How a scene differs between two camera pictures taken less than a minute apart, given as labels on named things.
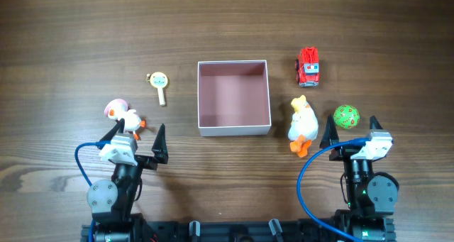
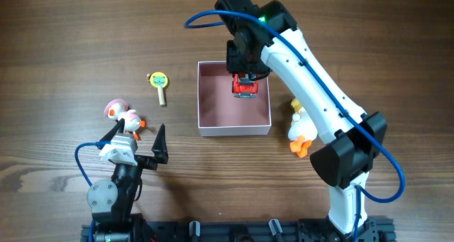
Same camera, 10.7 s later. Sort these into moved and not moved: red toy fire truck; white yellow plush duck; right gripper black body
Moved: right gripper black body; red toy fire truck
Not moved: white yellow plush duck
